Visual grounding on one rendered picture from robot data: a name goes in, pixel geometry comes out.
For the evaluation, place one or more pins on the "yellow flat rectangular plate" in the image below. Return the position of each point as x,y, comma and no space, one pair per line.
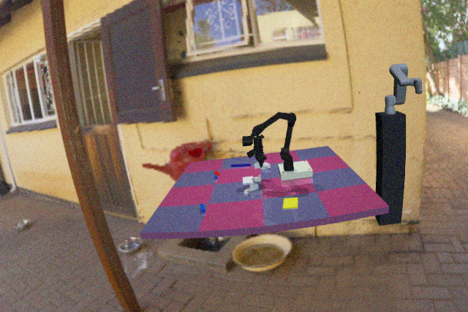
290,203

